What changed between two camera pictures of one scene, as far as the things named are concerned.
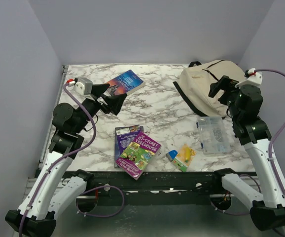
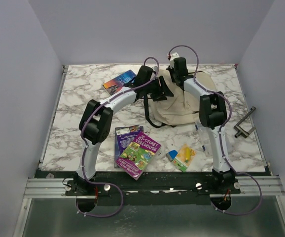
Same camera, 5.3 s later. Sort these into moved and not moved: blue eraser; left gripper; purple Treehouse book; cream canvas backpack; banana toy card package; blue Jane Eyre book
Moved: left gripper; cream canvas backpack
Not moved: purple Treehouse book; blue Jane Eyre book; blue eraser; banana toy card package
